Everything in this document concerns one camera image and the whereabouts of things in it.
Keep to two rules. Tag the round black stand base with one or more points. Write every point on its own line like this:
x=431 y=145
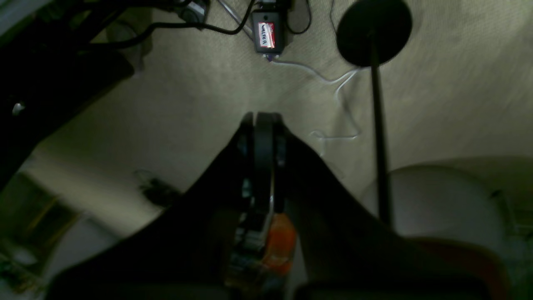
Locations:
x=373 y=28

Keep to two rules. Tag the black stand pole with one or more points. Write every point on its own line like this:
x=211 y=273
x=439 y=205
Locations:
x=383 y=185

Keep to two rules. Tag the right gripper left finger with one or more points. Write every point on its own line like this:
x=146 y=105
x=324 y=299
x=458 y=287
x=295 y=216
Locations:
x=184 y=253

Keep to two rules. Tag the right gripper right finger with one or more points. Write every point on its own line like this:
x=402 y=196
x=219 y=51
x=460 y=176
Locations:
x=445 y=245

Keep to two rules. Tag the black box red label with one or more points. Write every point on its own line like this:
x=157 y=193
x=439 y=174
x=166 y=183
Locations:
x=268 y=28

